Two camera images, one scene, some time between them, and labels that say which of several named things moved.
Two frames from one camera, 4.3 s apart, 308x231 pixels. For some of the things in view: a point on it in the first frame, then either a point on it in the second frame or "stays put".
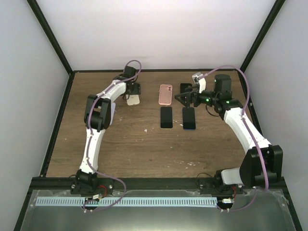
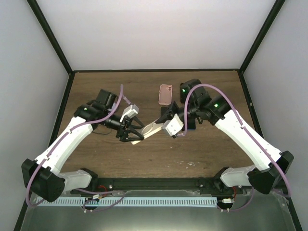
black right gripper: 189,95 to 169,114
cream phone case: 133,99 to 149,130
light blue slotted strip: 128,201 stays put
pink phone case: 165,94 stays put
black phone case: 183,86 stays put
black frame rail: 252,185 stays put
